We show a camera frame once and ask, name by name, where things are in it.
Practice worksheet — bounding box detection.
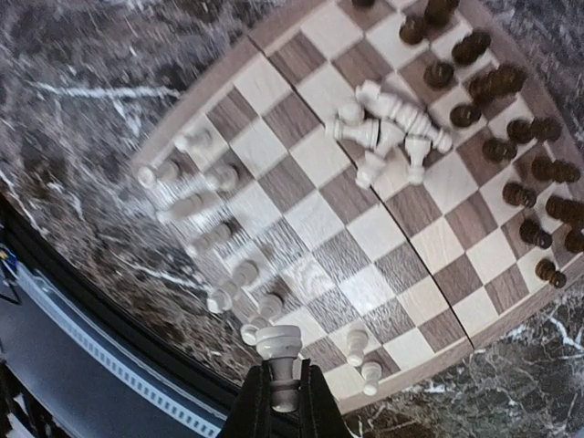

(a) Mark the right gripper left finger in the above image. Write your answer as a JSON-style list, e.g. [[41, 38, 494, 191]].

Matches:
[[221, 367, 271, 438]]

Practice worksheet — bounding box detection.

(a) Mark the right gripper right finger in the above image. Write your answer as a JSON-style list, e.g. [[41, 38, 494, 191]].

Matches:
[[298, 359, 351, 438]]

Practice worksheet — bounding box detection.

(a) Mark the white pawn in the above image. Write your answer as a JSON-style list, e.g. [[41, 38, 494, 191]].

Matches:
[[137, 162, 180, 188], [347, 329, 369, 368], [185, 223, 232, 257], [361, 361, 382, 396]]

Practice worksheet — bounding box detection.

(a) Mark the wooden chessboard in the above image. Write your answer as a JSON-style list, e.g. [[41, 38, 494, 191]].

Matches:
[[132, 1, 583, 413]]

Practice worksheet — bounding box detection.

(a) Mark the white slotted cable duct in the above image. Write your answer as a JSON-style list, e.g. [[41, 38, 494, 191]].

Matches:
[[16, 268, 224, 437]]

